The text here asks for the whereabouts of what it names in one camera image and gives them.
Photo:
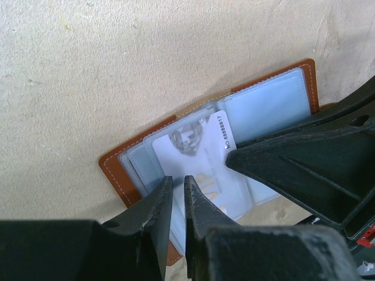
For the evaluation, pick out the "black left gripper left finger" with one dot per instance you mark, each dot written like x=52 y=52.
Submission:
x=131 y=246

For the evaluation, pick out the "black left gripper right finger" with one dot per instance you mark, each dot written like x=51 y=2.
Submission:
x=218 y=248

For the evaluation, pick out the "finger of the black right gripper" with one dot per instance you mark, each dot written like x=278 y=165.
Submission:
x=325 y=164

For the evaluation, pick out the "white credit card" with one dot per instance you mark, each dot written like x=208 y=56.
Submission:
x=200 y=150

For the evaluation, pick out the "brown leather card holder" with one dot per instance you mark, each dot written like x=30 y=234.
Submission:
x=255 y=108

